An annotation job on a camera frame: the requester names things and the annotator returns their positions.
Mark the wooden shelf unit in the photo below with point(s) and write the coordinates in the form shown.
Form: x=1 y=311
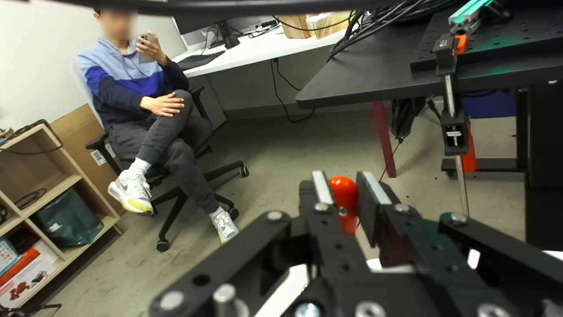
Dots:
x=52 y=214

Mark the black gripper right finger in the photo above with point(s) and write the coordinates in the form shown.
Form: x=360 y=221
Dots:
x=406 y=239

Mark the seated person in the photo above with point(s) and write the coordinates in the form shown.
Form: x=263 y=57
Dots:
x=142 y=100

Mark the black workbench table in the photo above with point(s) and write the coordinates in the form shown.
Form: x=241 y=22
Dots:
x=524 y=54

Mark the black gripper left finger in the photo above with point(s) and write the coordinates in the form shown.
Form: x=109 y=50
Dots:
x=339 y=272

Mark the black office chair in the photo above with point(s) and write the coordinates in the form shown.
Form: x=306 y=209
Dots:
x=160 y=135

